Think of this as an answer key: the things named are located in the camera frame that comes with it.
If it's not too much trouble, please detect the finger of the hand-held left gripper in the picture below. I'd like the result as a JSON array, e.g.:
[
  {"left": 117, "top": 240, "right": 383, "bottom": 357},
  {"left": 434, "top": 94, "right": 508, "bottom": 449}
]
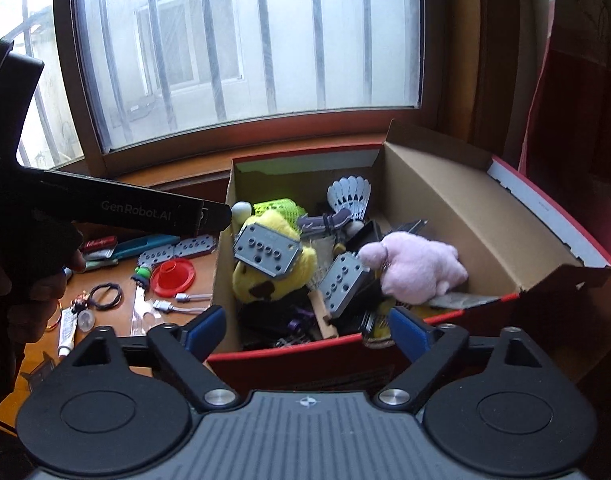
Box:
[{"left": 200, "top": 200, "right": 233, "bottom": 235}]

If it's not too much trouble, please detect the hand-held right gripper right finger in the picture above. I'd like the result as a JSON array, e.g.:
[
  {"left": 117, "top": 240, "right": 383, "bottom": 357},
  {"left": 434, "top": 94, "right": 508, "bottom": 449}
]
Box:
[{"left": 377, "top": 305, "right": 547, "bottom": 409}]

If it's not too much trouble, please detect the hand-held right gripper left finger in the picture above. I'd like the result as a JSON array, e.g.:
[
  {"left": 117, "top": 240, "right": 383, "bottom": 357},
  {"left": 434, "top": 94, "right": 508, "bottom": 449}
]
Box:
[{"left": 72, "top": 305, "right": 240, "bottom": 411}]

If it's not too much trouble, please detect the grey studded block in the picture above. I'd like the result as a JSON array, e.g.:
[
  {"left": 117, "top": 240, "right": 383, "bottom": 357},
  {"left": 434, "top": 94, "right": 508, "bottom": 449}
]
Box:
[
  {"left": 234, "top": 221, "right": 304, "bottom": 281},
  {"left": 317, "top": 251, "right": 371, "bottom": 318}
]

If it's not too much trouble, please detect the yellow shuttlecock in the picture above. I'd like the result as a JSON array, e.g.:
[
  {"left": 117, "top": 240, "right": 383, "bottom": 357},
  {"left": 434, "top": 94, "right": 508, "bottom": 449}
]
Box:
[{"left": 232, "top": 198, "right": 309, "bottom": 226}]

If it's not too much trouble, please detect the blue grey fabric cord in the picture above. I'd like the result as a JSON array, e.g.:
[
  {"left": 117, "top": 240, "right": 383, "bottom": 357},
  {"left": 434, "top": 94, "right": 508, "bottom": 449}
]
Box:
[{"left": 298, "top": 210, "right": 353, "bottom": 236}]

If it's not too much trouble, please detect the white shuttlecock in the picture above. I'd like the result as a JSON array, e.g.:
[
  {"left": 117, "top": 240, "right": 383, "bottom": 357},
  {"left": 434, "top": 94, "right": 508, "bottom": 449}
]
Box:
[{"left": 327, "top": 176, "right": 372, "bottom": 236}]

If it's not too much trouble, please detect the red cardboard box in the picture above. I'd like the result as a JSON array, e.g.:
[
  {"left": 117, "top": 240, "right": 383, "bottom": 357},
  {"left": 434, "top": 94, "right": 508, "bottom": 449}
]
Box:
[{"left": 206, "top": 119, "right": 611, "bottom": 396}]

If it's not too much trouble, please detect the wooden desktop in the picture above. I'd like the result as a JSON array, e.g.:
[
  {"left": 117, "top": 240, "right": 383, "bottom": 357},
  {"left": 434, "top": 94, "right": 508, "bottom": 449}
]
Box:
[{"left": 0, "top": 142, "right": 611, "bottom": 433}]

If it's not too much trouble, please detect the person's left hand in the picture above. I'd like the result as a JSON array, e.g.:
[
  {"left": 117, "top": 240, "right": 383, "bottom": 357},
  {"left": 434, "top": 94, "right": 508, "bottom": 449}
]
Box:
[{"left": 0, "top": 220, "right": 86, "bottom": 343}]

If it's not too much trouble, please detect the grey studded plate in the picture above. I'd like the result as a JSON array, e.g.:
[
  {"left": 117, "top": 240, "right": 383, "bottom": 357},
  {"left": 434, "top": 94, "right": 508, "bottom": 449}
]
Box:
[
  {"left": 137, "top": 246, "right": 179, "bottom": 267},
  {"left": 173, "top": 234, "right": 217, "bottom": 257}
]

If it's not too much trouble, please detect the teal plastic cutter case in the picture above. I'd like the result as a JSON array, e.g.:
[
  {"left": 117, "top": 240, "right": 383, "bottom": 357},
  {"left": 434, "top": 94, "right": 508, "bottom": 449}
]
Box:
[{"left": 86, "top": 234, "right": 174, "bottom": 267}]

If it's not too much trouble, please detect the red plastic cone disc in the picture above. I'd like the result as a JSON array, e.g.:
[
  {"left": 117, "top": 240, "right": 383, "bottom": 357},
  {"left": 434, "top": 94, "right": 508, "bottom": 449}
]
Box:
[{"left": 150, "top": 259, "right": 198, "bottom": 298}]

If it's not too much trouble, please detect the transparent plastic ruler packet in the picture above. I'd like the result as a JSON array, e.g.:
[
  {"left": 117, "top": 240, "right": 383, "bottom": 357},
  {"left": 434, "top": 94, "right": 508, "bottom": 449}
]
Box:
[{"left": 130, "top": 285, "right": 186, "bottom": 337}]

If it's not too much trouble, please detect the pink plush toy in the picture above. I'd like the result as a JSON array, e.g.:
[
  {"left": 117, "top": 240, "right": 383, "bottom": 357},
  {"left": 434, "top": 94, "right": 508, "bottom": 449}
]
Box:
[{"left": 358, "top": 231, "right": 470, "bottom": 306}]

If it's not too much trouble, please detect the yellow plush toy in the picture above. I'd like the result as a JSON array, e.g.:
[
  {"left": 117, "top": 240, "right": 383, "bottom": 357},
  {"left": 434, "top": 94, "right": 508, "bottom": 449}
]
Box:
[{"left": 230, "top": 210, "right": 319, "bottom": 306}]

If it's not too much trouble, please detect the black hair band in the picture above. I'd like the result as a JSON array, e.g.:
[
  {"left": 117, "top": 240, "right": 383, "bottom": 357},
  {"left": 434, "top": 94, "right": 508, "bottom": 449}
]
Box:
[{"left": 88, "top": 282, "right": 123, "bottom": 309}]

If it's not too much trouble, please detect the purple plastic piece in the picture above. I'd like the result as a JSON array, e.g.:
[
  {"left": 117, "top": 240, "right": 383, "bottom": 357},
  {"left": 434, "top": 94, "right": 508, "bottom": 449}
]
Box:
[{"left": 280, "top": 307, "right": 316, "bottom": 333}]

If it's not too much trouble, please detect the gold bangle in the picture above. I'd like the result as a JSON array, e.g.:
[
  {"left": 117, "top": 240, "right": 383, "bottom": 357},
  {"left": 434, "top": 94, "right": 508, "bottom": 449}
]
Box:
[{"left": 44, "top": 300, "right": 65, "bottom": 333}]

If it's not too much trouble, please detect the window with metal bars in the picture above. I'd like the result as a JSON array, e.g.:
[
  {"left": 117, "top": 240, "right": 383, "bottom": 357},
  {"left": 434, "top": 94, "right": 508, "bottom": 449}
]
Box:
[{"left": 0, "top": 0, "right": 486, "bottom": 181}]

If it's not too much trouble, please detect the white ointment tube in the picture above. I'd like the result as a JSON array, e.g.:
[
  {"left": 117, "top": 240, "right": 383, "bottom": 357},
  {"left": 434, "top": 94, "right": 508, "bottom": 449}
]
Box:
[{"left": 57, "top": 307, "right": 79, "bottom": 358}]

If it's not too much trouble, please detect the clear plastic piece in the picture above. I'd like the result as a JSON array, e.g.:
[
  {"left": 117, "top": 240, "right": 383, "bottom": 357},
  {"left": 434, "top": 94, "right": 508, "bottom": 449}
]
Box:
[{"left": 20, "top": 352, "right": 56, "bottom": 393}]

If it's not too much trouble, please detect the red brown curtain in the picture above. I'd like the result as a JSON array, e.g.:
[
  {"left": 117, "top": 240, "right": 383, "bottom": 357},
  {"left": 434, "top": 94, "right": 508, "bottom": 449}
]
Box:
[{"left": 515, "top": 0, "right": 611, "bottom": 281}]

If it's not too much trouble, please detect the white usb cable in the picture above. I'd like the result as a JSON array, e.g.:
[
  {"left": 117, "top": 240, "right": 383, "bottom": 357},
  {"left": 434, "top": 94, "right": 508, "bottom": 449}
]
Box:
[{"left": 153, "top": 292, "right": 211, "bottom": 316}]

